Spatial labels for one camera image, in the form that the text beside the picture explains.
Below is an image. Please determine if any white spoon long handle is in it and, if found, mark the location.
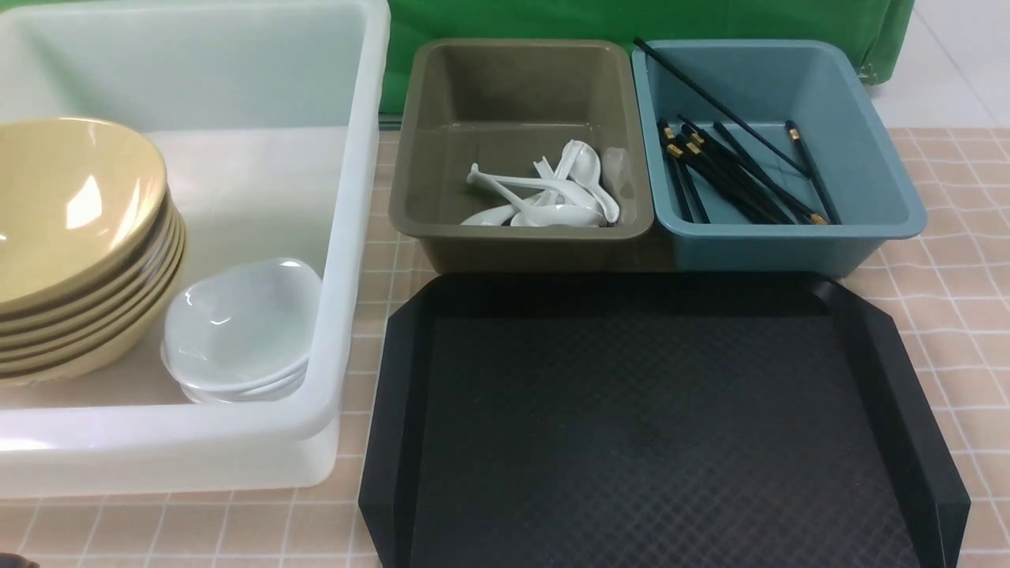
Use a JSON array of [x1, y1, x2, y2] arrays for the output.
[[466, 164, 604, 215]]

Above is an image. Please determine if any olive brown plastic bin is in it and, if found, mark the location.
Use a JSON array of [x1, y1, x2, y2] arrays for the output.
[[388, 39, 654, 274]]

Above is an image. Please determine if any large white plastic tub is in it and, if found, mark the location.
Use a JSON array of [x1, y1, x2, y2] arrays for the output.
[[2, 1, 391, 499]]

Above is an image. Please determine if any white ceramic soup spoon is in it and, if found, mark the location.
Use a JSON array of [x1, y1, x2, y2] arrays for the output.
[[509, 204, 607, 227]]

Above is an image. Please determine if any stacked white dish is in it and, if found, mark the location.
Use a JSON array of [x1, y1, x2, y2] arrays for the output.
[[161, 342, 309, 393], [180, 372, 305, 404]]

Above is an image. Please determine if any bottom stacked yellow bowl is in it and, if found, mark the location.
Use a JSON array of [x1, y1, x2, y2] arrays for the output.
[[1, 236, 188, 387]]

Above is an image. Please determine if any yellow noodle bowl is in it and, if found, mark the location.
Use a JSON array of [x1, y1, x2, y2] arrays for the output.
[[1, 118, 167, 314]]

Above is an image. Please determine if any green cloth backdrop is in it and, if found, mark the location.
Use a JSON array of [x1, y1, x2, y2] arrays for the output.
[[381, 1, 914, 115]]

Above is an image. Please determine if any white spoon lower left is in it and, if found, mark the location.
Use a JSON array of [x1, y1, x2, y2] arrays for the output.
[[459, 204, 542, 226]]

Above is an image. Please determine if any top stacked yellow bowl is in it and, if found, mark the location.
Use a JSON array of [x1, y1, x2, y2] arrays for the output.
[[1, 192, 174, 337]]

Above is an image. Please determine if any black plastic serving tray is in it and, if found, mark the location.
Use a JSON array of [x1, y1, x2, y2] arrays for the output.
[[358, 273, 971, 567]]

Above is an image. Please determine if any blue plastic bin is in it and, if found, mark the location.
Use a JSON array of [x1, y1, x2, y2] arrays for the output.
[[631, 39, 927, 279]]

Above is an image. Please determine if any black chopstick right long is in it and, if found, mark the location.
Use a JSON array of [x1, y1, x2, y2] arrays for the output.
[[713, 121, 823, 224]]

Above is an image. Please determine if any top stacked white dish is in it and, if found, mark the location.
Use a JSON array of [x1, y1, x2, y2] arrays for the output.
[[161, 342, 309, 393]]

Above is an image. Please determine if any stacked yellow bowl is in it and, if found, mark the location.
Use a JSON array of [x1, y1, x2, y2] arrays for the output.
[[1, 210, 186, 374], [1, 236, 188, 387], [1, 208, 181, 351], [1, 192, 174, 337]]

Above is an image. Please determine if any white square dish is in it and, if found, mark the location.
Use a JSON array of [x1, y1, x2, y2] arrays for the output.
[[162, 258, 324, 386]]

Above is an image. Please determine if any white spoon upright bowl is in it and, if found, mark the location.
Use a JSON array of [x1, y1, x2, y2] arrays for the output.
[[563, 140, 620, 226]]

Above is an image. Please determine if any lower stacked white dish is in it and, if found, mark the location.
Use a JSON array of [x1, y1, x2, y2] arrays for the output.
[[180, 372, 305, 404]]

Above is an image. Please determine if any white spoon centre upright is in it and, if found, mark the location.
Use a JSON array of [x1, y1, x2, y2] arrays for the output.
[[533, 140, 592, 205]]

